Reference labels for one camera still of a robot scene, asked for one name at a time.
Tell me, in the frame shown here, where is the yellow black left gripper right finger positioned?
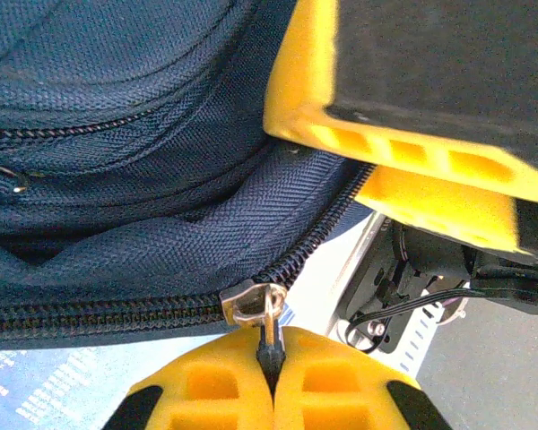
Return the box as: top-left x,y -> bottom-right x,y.
273,326 -> 454,430

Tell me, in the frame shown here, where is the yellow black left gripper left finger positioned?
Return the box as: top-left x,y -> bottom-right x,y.
100,326 -> 275,430

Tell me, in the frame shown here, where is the dark blue paperback book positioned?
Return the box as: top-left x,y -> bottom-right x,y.
0,304 -> 297,430

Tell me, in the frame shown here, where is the navy blue backpack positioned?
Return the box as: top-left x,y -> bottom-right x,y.
0,0 -> 377,350

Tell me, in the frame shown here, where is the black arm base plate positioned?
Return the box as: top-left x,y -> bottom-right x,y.
340,223 -> 472,355

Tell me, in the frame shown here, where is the aluminium mounting rail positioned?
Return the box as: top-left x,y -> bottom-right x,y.
325,212 -> 389,337

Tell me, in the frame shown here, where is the grey slotted cable duct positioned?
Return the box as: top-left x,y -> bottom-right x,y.
396,299 -> 443,375

